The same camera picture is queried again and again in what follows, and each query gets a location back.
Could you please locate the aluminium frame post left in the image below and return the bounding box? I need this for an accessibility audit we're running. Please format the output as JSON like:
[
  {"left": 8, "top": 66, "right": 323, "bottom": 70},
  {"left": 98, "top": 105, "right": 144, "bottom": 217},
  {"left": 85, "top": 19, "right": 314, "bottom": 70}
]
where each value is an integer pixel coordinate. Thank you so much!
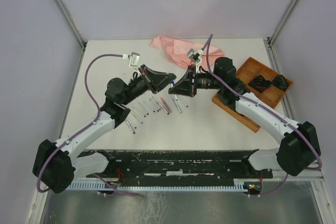
[{"left": 53, "top": 0, "right": 87, "bottom": 48}]

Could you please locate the white cable duct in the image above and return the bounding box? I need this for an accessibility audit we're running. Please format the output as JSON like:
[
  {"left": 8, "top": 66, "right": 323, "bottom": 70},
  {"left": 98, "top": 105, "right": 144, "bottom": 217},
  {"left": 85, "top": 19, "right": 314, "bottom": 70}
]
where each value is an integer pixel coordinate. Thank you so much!
[{"left": 66, "top": 179, "right": 247, "bottom": 192}]

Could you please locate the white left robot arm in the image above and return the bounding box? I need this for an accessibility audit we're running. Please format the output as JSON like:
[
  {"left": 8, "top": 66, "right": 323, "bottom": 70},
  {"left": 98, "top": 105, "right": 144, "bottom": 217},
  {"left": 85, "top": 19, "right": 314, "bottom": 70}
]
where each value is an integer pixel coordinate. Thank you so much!
[{"left": 33, "top": 65, "right": 176, "bottom": 194}]

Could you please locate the black mounting base plate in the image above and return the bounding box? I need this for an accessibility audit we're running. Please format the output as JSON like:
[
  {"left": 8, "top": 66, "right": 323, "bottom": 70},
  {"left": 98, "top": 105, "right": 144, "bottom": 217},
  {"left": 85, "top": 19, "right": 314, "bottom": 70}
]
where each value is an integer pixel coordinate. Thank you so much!
[{"left": 99, "top": 151, "right": 273, "bottom": 187}]

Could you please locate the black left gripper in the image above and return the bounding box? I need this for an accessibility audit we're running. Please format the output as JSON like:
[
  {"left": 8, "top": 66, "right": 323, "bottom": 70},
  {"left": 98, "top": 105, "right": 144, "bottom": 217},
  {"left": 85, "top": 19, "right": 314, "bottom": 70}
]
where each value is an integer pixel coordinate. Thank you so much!
[{"left": 121, "top": 63, "right": 176, "bottom": 105}]

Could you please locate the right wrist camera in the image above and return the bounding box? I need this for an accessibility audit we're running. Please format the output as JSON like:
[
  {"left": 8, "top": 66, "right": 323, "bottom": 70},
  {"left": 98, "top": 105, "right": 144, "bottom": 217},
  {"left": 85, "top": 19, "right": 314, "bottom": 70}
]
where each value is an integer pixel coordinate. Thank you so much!
[{"left": 187, "top": 48, "right": 204, "bottom": 72}]

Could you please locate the black coiled cable bundle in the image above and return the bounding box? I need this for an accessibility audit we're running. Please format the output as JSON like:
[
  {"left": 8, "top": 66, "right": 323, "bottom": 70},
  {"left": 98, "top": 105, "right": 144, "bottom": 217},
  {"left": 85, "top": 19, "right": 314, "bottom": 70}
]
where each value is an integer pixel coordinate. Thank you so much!
[
  {"left": 271, "top": 74, "right": 292, "bottom": 91},
  {"left": 248, "top": 74, "right": 271, "bottom": 94}
]

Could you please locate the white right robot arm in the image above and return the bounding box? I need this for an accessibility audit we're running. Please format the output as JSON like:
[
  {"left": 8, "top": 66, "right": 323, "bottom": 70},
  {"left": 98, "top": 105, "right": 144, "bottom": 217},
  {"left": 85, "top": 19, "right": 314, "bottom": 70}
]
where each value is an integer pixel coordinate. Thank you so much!
[{"left": 169, "top": 57, "right": 322, "bottom": 177}]

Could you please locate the pink cloth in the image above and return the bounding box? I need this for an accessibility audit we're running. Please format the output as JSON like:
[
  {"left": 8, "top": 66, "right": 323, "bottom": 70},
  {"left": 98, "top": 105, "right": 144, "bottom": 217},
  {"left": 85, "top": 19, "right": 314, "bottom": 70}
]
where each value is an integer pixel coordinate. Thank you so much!
[{"left": 150, "top": 35, "right": 225, "bottom": 69}]

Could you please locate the green-tipped white pen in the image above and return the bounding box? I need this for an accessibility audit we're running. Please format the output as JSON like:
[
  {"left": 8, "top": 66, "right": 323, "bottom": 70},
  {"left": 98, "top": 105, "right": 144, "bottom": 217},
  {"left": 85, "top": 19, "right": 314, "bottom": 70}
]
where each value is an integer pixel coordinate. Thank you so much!
[{"left": 125, "top": 119, "right": 135, "bottom": 134}]

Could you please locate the light green capped pen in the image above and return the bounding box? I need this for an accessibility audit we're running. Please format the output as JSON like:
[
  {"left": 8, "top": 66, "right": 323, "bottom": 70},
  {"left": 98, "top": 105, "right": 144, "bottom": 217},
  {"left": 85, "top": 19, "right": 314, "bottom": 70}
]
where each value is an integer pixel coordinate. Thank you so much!
[{"left": 172, "top": 96, "right": 183, "bottom": 114}]

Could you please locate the wooden compartment tray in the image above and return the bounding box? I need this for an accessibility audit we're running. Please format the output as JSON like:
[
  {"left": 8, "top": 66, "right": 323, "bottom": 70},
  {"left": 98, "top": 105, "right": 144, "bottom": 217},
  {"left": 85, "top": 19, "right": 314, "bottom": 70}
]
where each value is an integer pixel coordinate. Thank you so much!
[{"left": 212, "top": 57, "right": 292, "bottom": 133}]

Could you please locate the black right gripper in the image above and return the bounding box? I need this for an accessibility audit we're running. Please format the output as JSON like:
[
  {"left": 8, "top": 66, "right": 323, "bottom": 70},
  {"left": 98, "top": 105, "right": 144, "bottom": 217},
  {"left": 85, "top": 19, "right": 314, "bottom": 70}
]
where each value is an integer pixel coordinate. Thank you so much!
[{"left": 169, "top": 65, "right": 223, "bottom": 99}]

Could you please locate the aluminium frame post right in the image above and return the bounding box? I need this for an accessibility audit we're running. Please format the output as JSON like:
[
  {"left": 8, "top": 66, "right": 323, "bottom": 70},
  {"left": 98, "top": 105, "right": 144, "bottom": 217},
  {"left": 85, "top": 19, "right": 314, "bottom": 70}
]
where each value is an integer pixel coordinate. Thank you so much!
[{"left": 268, "top": 0, "right": 300, "bottom": 47}]

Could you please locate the aluminium frame post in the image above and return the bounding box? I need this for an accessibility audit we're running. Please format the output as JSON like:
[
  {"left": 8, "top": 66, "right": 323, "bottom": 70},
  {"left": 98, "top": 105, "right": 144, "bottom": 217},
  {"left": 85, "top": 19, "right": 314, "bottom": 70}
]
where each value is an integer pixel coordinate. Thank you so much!
[
  {"left": 53, "top": 0, "right": 87, "bottom": 48},
  {"left": 268, "top": 0, "right": 300, "bottom": 47}
]

